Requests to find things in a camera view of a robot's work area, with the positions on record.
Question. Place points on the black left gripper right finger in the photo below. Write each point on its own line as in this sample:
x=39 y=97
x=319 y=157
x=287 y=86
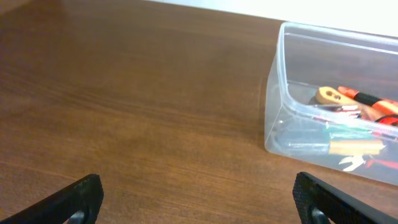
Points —
x=319 y=202

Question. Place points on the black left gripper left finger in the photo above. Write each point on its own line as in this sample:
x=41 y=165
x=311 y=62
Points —
x=79 y=202

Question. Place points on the clear screwdriver set case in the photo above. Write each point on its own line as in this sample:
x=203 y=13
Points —
x=283 y=128

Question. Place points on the wooden handled orange scraper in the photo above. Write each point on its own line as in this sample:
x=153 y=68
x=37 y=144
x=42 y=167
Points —
x=327 y=95

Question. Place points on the orange black long nose pliers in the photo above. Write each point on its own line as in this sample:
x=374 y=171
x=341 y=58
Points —
x=387 y=107

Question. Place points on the red black diagonal cutters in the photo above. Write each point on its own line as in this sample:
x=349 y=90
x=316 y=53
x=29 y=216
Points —
x=358 y=160

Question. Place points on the clear plastic container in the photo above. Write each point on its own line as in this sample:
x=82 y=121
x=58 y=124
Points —
x=310 y=57

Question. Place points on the yellow handled screwdriver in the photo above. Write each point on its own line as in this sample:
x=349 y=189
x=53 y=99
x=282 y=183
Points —
x=341 y=147

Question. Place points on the green handled screwdriver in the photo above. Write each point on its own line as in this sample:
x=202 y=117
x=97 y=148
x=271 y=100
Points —
x=340 y=131

